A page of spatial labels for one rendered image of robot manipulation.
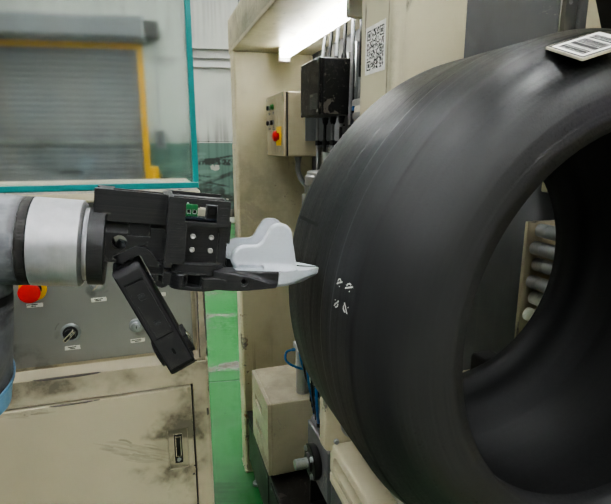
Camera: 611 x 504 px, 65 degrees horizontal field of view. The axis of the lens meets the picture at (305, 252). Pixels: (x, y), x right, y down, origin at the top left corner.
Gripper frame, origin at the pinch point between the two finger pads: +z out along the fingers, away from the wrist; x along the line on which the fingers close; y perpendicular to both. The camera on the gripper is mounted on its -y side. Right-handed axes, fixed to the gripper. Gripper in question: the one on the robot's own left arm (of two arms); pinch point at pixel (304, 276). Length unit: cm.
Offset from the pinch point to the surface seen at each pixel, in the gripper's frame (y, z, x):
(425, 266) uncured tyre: 4.1, 6.3, -11.5
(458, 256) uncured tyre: 5.1, 9.0, -12.0
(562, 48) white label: 23.3, 17.5, -9.6
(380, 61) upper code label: 28.5, 18.5, 29.1
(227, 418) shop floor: -120, 29, 178
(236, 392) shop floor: -119, 38, 202
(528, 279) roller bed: -8, 63, 36
